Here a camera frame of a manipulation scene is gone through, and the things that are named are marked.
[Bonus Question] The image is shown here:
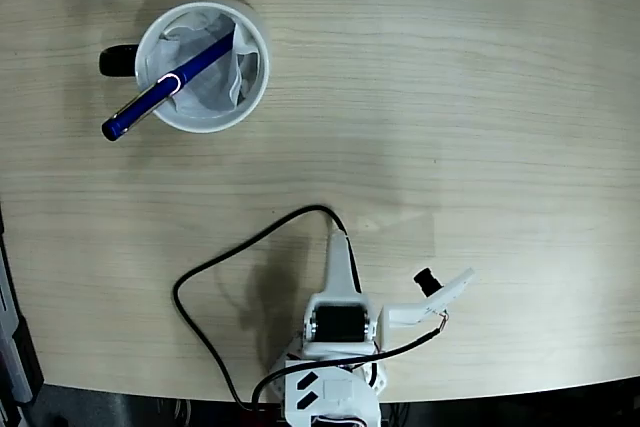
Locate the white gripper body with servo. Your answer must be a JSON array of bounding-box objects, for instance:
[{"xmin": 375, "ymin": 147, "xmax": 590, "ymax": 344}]
[{"xmin": 301, "ymin": 290, "xmax": 385, "ymax": 358}]

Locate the blue pen with gold clip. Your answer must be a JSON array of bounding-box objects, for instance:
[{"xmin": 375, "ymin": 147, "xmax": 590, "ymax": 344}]
[{"xmin": 101, "ymin": 29, "xmax": 236, "ymax": 143}]

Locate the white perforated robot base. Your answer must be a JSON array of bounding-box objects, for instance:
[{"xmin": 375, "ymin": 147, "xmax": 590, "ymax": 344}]
[{"xmin": 268, "ymin": 344, "xmax": 389, "ymax": 398}]

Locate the crumpled white tissue paper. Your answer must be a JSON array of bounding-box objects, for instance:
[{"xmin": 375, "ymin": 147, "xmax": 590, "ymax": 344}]
[{"xmin": 144, "ymin": 14, "xmax": 262, "ymax": 117}]

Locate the black camera cable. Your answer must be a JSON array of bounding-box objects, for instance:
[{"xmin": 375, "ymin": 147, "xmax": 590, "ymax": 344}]
[{"xmin": 172, "ymin": 204, "xmax": 449, "ymax": 413}]

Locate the wrist camera on white mount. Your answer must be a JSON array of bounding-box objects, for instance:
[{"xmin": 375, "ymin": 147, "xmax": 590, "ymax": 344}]
[{"xmin": 380, "ymin": 266, "xmax": 476, "ymax": 331}]

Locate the white mug with black handle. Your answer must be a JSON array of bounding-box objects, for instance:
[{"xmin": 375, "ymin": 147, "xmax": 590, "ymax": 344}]
[{"xmin": 98, "ymin": 0, "xmax": 272, "ymax": 135}]

